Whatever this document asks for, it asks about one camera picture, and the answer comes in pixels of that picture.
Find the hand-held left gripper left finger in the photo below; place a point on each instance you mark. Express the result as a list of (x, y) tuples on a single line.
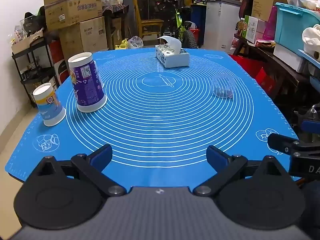
[(103, 154)]

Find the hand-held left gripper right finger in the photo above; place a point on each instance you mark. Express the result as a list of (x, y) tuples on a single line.
[(215, 156)]

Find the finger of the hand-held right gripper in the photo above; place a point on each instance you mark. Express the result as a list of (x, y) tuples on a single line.
[(310, 130), (281, 143)]

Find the clear plastic cup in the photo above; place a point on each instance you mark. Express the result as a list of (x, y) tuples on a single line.
[(223, 86)]

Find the large purple paper cup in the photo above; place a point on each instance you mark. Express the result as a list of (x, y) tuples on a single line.
[(87, 90)]

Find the small orange blue paper cup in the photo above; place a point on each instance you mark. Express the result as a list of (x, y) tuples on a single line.
[(50, 110)]

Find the blue silicone baking mat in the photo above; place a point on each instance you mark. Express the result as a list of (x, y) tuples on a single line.
[(160, 122)]

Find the dark wooden side table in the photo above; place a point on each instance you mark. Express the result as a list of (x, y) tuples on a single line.
[(280, 70)]

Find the red bag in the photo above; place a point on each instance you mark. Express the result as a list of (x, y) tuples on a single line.
[(260, 77)]

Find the white foam box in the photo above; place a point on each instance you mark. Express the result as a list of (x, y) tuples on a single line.
[(290, 57)]

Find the white cloth bag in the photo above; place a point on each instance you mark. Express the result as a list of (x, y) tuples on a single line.
[(311, 37)]

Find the red white box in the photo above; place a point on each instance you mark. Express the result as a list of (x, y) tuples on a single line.
[(61, 65)]

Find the teal plastic storage bin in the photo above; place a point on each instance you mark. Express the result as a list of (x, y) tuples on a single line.
[(290, 25)]

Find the white patterned tissue box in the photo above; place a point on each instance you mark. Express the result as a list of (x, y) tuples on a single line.
[(172, 57)]

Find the pink plastic container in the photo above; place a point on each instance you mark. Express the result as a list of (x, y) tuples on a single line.
[(270, 22)]

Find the crumpled clear plastic bag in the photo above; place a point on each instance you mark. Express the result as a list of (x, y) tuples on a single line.
[(135, 42)]

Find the green white carton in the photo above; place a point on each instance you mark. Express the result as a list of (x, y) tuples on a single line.
[(250, 28)]

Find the black metal shelf rack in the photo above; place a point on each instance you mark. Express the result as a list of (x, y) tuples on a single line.
[(27, 62)]

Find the large closed cardboard box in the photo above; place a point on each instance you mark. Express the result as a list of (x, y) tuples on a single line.
[(85, 36)]

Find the red bucket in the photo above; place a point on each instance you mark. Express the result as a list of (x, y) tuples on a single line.
[(195, 36)]

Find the white chest freezer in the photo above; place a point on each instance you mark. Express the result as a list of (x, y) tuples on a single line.
[(221, 25)]

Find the small cardboard box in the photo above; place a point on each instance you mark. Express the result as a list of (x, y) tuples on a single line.
[(23, 42)]

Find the tall brown cardboard sheet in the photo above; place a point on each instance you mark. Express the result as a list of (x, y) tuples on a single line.
[(262, 0)]

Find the wooden chair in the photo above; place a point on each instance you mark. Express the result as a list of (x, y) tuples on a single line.
[(150, 22)]

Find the black green bicycle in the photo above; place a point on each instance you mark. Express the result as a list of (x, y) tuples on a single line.
[(181, 17)]

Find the black helmet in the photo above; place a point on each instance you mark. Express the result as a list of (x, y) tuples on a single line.
[(32, 22)]

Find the open cardboard box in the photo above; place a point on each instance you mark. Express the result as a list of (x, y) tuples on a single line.
[(72, 7)]

